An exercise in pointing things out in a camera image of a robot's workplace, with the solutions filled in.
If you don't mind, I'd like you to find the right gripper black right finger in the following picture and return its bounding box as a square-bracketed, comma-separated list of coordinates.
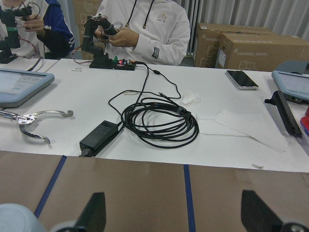
[240, 190, 283, 232]

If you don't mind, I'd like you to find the black smartphone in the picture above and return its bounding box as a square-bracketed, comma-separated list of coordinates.
[226, 70, 258, 90]

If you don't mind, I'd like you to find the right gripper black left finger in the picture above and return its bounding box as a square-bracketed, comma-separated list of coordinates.
[73, 192, 106, 232]

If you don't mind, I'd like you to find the black power adapter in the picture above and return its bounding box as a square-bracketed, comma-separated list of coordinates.
[80, 120, 122, 157]

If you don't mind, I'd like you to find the crumpled white tissue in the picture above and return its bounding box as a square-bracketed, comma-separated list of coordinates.
[182, 91, 200, 105]

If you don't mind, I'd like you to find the cardboard box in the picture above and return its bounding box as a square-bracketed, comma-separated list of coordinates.
[215, 33, 309, 72]

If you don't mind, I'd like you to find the teach pendant tablet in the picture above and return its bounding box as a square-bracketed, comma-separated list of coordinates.
[0, 68, 55, 108]

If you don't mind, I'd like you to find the seated person blue jacket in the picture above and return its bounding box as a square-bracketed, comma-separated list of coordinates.
[0, 0, 75, 59]

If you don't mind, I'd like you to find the light blue plastic cup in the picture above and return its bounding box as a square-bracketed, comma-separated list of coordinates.
[0, 203, 47, 232]

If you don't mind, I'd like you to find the person in white hoodie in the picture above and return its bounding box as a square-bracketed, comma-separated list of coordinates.
[97, 0, 190, 66]

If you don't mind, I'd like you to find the metal grabber stick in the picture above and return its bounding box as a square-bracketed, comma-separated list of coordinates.
[0, 110, 73, 144]

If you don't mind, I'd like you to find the coiled black cable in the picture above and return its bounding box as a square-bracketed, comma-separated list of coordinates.
[108, 61, 200, 148]

